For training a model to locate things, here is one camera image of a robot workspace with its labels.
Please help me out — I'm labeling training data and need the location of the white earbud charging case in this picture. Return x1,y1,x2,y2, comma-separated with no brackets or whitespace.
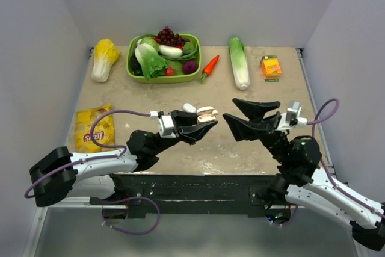
182,103,197,113

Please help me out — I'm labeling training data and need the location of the red strawberry in basket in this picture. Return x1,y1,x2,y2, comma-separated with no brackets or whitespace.
164,66,175,76

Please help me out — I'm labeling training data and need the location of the orange juice carton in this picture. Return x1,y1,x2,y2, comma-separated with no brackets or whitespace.
260,55,282,82

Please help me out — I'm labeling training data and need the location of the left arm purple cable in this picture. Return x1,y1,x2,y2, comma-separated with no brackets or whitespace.
23,108,153,199

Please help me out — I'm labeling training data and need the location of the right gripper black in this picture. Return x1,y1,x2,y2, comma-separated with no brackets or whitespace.
221,98,289,163

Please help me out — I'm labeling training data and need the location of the purple onion in basket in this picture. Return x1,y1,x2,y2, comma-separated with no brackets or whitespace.
182,60,198,75

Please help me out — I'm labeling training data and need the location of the green plastic basket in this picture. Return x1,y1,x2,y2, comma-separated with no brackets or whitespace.
126,33,202,84

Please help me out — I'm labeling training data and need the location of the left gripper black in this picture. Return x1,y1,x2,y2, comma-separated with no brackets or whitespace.
151,110,218,155

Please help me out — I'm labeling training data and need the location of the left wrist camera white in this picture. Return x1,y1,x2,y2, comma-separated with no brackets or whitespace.
150,110,176,138

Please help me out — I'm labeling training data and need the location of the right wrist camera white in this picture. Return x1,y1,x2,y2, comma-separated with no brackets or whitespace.
276,101,307,131

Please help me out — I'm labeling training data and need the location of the green white napa cabbage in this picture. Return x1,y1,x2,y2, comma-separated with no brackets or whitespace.
229,37,250,90

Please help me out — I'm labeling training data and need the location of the yellow napa cabbage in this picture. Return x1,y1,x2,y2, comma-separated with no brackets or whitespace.
91,39,121,83

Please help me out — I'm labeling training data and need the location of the red grape bunch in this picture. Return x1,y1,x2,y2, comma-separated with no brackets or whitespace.
152,26,190,46

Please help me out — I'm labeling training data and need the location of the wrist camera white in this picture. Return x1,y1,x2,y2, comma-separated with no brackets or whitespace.
276,101,307,131
150,110,176,138

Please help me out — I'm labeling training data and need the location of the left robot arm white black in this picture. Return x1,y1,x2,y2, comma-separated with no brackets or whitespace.
24,107,218,207

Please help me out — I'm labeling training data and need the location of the pink earbud charging case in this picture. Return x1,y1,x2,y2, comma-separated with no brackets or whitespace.
196,106,218,123

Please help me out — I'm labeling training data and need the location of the yellow lays chips bag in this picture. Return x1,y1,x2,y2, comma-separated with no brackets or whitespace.
75,104,116,153

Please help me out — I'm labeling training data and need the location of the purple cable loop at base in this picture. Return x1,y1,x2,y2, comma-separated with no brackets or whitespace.
101,195,161,235

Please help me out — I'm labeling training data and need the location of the orange toy carrot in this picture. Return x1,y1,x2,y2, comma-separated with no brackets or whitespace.
198,55,220,84

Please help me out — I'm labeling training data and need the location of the green lettuce in basket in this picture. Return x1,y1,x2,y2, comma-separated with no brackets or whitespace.
135,43,168,79

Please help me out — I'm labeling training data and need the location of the white radish in basket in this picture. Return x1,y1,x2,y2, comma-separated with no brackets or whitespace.
159,45,183,57

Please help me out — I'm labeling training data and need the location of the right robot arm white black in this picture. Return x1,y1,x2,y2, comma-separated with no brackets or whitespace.
223,98,384,251

